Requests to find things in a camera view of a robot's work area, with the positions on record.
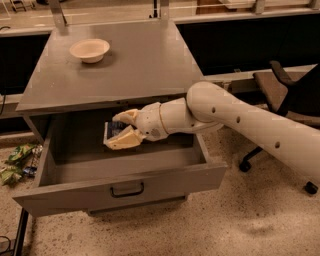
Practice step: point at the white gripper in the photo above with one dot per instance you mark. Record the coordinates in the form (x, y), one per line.
(149, 122)

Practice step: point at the open grey top drawer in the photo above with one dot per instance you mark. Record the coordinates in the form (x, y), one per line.
(76, 169)

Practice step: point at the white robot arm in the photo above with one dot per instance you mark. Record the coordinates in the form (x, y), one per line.
(208, 105)

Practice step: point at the silver snack packet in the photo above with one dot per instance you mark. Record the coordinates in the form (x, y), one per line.
(36, 154)

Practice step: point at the black floor stand leg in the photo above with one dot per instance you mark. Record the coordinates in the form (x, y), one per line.
(21, 230)

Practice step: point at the blue snack packet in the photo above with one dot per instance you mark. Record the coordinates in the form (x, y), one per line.
(30, 171)

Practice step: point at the green snack bag lower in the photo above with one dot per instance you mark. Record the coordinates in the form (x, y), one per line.
(10, 175)

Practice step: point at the white paper bowl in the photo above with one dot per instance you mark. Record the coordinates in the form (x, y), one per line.
(90, 50)

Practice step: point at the grey metal cabinet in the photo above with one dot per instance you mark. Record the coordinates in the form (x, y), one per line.
(147, 59)

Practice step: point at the black office chair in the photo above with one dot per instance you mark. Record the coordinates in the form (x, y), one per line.
(294, 95)

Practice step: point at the black drawer handle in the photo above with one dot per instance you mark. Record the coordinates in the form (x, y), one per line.
(130, 190)

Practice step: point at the green snack bag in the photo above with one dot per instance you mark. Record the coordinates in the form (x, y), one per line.
(20, 153)
(10, 175)

